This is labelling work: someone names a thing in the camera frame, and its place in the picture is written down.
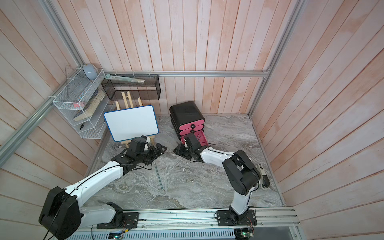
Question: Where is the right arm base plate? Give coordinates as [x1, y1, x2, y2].
[215, 209, 258, 227]

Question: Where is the book on shelf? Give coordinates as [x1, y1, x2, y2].
[73, 89, 106, 122]

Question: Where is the green pencil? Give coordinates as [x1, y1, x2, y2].
[155, 163, 165, 191]

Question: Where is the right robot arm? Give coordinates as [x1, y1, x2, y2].
[174, 144, 263, 216]

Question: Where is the black mesh wall basket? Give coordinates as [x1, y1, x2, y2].
[102, 74, 161, 101]

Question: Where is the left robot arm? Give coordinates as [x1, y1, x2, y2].
[39, 141, 167, 240]

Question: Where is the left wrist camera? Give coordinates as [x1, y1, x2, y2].
[128, 136, 150, 154]

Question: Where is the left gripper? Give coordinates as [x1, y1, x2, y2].
[136, 143, 168, 165]

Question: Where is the black drawer cabinet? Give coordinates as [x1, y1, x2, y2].
[170, 101, 205, 140]

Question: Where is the aluminium mounting rail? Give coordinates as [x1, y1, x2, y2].
[69, 207, 307, 240]

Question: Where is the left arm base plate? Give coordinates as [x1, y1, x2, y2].
[97, 212, 140, 230]

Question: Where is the white board blue frame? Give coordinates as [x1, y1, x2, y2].
[104, 105, 159, 142]

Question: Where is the green white ruler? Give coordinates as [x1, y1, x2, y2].
[105, 74, 145, 83]

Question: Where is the grey stapler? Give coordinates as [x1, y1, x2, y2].
[257, 164, 271, 189]

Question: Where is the pink bottom drawer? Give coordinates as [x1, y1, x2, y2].
[181, 130, 209, 146]

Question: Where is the white wire wall shelf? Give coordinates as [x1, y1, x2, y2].
[53, 68, 113, 140]

